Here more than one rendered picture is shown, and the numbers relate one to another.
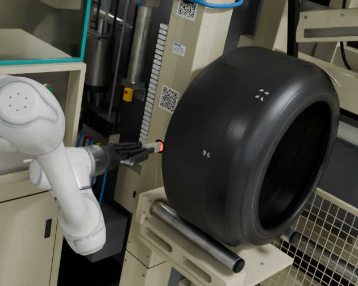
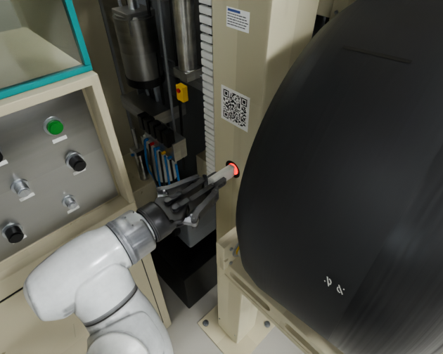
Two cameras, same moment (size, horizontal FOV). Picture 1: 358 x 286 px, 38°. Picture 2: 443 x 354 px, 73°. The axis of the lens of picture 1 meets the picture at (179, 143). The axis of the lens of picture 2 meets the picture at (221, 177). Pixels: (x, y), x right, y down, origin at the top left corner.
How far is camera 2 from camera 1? 1.02 m
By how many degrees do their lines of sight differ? 21
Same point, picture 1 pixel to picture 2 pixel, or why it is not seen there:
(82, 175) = (112, 286)
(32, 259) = not seen: hidden behind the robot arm
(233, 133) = (414, 260)
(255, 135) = not seen: outside the picture
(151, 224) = (238, 272)
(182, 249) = (285, 317)
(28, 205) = not seen: hidden behind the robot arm
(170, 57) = (224, 36)
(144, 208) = (225, 258)
